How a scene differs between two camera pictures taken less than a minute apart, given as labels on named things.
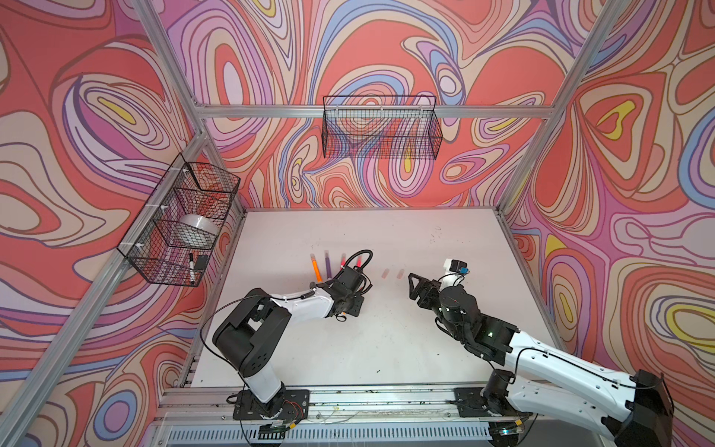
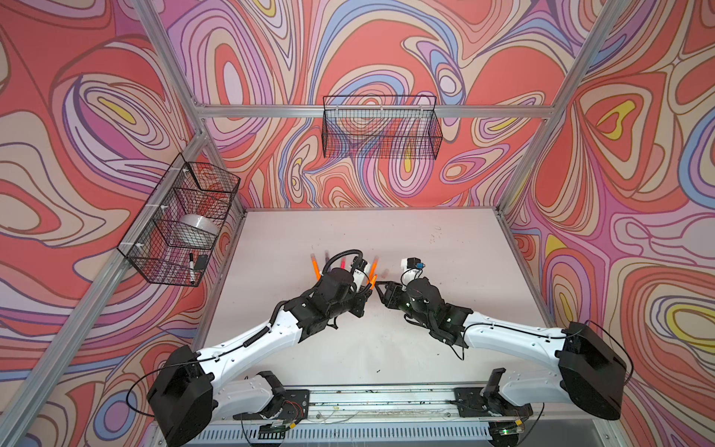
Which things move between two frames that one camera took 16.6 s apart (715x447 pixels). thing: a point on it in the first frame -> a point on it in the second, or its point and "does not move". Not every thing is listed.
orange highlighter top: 317,269 does not move
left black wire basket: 172,240 does not move
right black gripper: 431,288 -> 391,292
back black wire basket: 381,127 does not move
